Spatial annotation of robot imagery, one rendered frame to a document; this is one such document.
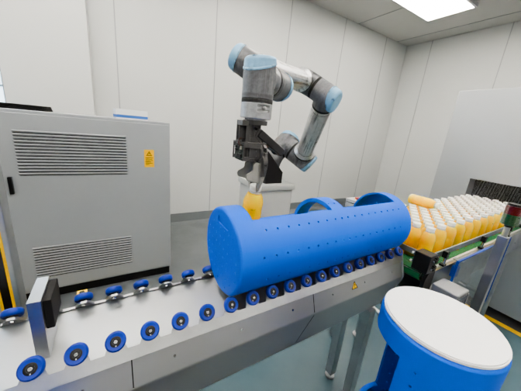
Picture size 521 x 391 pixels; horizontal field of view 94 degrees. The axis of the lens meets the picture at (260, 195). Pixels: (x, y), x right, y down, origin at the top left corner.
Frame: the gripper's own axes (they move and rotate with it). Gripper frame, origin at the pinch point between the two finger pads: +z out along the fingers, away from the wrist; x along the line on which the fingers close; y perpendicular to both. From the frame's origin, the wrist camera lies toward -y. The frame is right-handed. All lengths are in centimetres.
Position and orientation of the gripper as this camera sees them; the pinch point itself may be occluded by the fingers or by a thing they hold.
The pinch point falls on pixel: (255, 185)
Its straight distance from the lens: 78.1
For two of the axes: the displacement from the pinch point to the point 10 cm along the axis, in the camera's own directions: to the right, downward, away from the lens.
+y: -8.6, 0.7, -5.1
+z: -0.9, 9.5, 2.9
